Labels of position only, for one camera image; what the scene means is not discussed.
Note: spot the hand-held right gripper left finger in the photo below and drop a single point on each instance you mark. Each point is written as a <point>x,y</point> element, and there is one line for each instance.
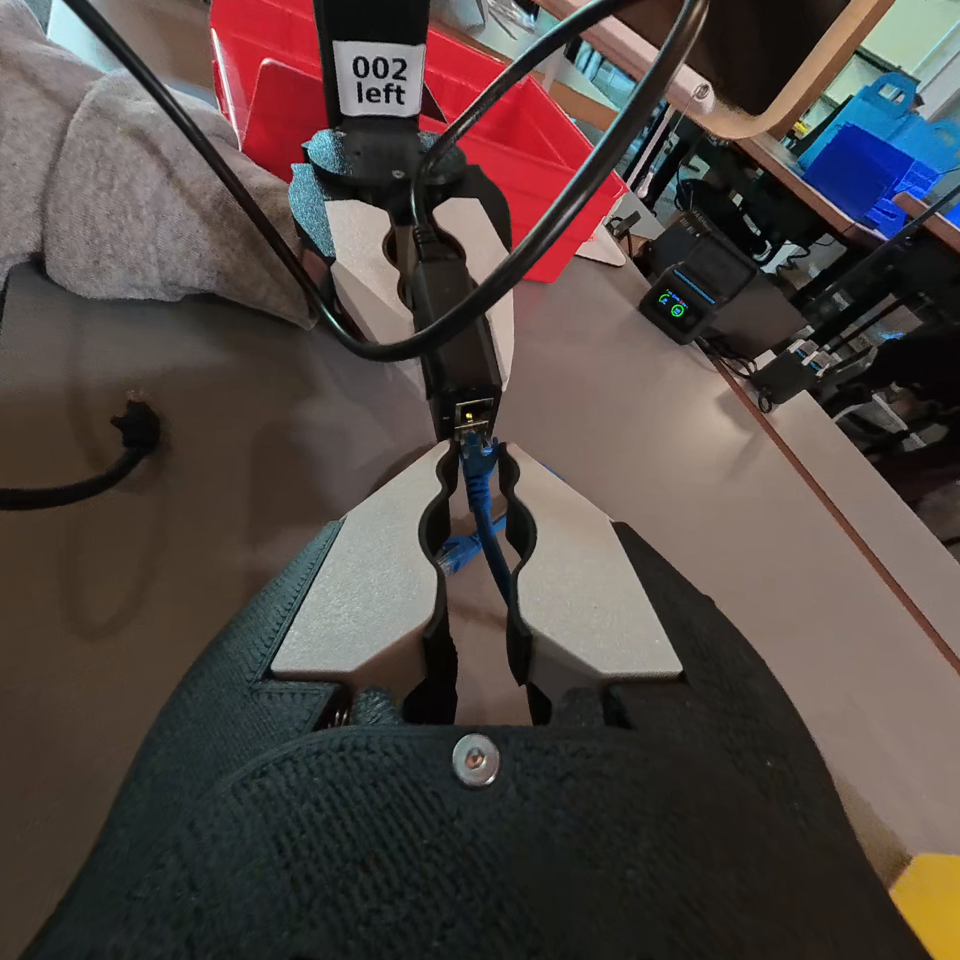
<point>360,592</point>

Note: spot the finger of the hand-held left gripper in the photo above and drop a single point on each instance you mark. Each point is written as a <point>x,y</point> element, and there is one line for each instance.
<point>364,262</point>
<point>487,255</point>

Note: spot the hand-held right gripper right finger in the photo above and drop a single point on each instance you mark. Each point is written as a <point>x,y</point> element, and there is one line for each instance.
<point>592,600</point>

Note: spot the black ethernet adapter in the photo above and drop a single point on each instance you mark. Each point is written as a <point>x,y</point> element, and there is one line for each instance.
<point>450,337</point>

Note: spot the red plastic bin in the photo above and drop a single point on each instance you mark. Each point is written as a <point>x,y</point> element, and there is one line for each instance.
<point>525,150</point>

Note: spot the small black clip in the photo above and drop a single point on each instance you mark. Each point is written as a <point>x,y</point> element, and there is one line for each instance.
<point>622,223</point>

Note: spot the black power station with display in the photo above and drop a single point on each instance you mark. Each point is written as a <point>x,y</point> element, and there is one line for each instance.
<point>705,262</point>

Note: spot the grey fleece cloth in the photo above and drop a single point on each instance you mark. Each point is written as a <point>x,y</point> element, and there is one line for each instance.
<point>112,187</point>

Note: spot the small black charger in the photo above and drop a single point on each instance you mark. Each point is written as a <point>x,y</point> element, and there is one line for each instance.
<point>787,375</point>

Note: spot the wooden table with black legs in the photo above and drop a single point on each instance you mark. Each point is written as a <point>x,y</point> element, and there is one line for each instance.
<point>795,180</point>
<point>937,217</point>

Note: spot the dark monitor with beige rim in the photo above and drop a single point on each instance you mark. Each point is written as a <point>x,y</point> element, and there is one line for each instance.
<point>750,52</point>

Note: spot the yellow plastic bin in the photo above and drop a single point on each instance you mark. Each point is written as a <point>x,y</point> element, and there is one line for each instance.
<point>930,907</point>

